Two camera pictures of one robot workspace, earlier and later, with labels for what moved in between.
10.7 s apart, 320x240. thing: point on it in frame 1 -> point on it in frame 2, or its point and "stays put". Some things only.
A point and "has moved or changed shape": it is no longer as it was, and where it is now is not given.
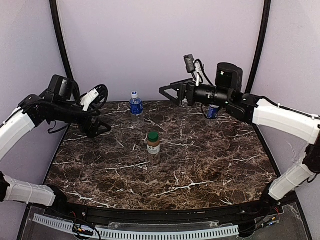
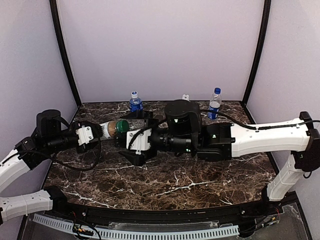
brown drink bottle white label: x=153 y=148 has moved or changed shape
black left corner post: x=53 y=10 stays put
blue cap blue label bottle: x=212 y=113 stays put
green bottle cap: x=153 y=136 has moved or changed shape
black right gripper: x=183 y=92 -> x=122 y=140
